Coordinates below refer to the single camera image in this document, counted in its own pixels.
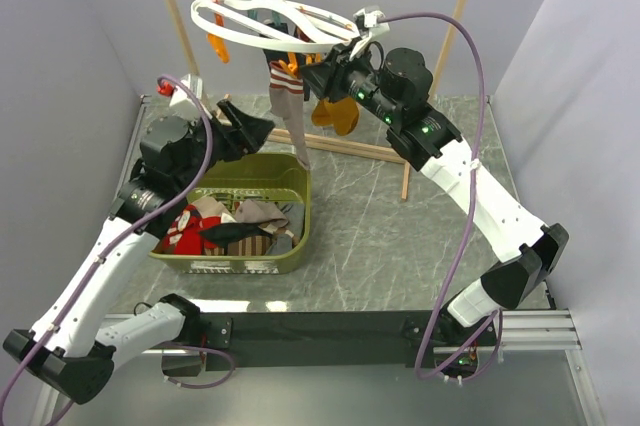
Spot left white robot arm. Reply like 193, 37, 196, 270
3, 99, 274, 404

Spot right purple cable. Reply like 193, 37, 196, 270
379, 11, 504, 383

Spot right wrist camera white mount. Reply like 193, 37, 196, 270
350, 6, 390, 60

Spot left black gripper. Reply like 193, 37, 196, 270
176, 98, 274, 191

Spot black base crossbar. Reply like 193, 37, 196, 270
154, 310, 497, 369

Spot brown striped sock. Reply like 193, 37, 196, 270
203, 236, 273, 257

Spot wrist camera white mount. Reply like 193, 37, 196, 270
350, 6, 390, 60
157, 74, 203, 121

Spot orange clip left rim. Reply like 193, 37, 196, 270
207, 13, 230, 64

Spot olive green plastic basket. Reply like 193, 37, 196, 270
149, 153, 311, 274

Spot taupe sock with striped cuff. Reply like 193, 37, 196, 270
269, 61, 311, 170

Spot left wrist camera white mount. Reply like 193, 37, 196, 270
157, 74, 203, 121

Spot grey sock in basket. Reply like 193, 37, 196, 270
266, 202, 305, 256

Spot orange clothes clip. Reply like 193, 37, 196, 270
278, 54, 300, 79

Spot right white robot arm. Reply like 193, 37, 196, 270
299, 45, 569, 345

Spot black sock in basket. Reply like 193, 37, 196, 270
199, 223, 264, 247

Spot white round sock hanger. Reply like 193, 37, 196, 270
190, 0, 360, 53

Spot mustard yellow hanging socks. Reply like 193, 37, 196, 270
311, 97, 359, 136

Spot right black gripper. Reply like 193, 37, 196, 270
296, 37, 399, 127

